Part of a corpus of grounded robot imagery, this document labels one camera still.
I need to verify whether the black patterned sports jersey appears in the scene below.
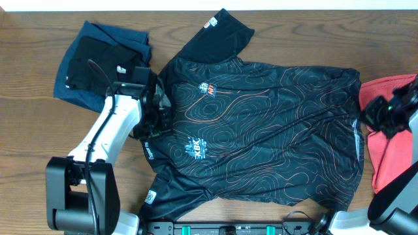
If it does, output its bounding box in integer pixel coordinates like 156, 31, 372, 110
140, 10, 364, 221

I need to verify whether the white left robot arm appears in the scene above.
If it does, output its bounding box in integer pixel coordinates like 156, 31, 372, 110
45, 77, 171, 234

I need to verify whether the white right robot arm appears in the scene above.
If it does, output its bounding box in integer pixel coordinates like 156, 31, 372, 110
317, 76, 417, 234

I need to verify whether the red t-shirt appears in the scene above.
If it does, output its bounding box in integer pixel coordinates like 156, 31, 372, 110
359, 74, 415, 193

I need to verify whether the folded navy blue garment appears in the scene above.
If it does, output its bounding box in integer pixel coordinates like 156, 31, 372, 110
54, 21, 151, 112

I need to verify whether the folded black garment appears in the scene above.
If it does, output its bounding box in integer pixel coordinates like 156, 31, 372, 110
65, 37, 142, 96

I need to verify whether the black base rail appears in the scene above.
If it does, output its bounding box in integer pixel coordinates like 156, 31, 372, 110
137, 211, 331, 235

